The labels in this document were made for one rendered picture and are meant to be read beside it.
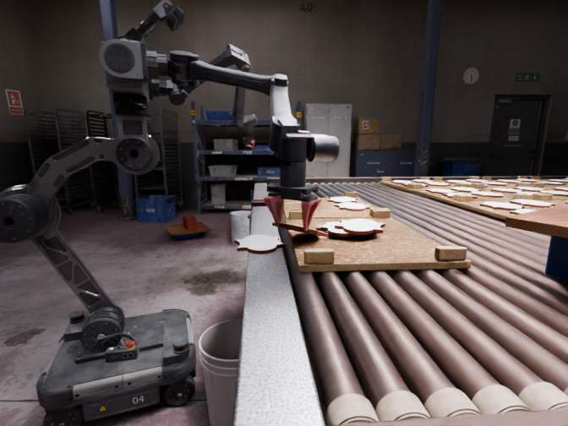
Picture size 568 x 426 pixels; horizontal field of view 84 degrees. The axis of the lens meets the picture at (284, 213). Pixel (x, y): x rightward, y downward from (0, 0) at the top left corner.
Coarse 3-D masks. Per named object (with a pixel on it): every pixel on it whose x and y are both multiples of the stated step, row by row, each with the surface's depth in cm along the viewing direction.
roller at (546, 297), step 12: (372, 204) 137; (396, 216) 112; (420, 228) 96; (444, 240) 84; (468, 252) 74; (480, 264) 68; (492, 264) 67; (504, 276) 62; (516, 276) 60; (516, 288) 58; (528, 288) 56; (540, 288) 55; (540, 300) 53; (552, 300) 52; (564, 300) 51; (564, 312) 49
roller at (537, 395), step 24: (312, 192) 173; (408, 288) 58; (432, 312) 50; (456, 312) 47; (456, 336) 43; (480, 336) 41; (480, 360) 39; (504, 360) 37; (504, 384) 35; (528, 384) 33; (552, 408) 30
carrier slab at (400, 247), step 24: (312, 240) 78; (336, 240) 78; (360, 240) 78; (384, 240) 78; (408, 240) 78; (432, 240) 78; (312, 264) 62; (336, 264) 62; (360, 264) 62; (384, 264) 63; (408, 264) 63; (432, 264) 63; (456, 264) 64
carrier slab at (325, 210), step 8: (288, 200) 136; (296, 200) 136; (360, 200) 136; (288, 208) 119; (296, 208) 119; (320, 208) 119; (328, 208) 119; (336, 208) 119; (320, 216) 104; (328, 216) 104; (336, 216) 104; (344, 216) 104; (352, 216) 104; (360, 216) 104; (368, 216) 105
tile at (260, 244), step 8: (240, 240) 82; (248, 240) 82; (256, 240) 82; (264, 240) 82; (272, 240) 82; (240, 248) 76; (248, 248) 76; (256, 248) 75; (264, 248) 75; (272, 248) 75
